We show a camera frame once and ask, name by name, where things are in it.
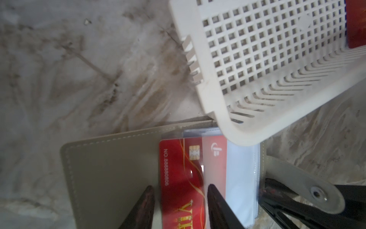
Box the white plastic mesh basket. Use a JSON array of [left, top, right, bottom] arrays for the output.
[[169, 1, 366, 146]]

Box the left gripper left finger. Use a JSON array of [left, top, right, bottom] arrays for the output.
[[119, 185, 155, 229]]

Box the red credit card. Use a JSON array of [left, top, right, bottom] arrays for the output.
[[159, 135, 228, 229]]

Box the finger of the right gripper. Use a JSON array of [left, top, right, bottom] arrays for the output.
[[258, 178, 366, 229]]

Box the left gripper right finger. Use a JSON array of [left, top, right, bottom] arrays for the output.
[[207, 184, 245, 229]]

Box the stack of red cards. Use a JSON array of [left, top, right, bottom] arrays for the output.
[[346, 0, 366, 49]]

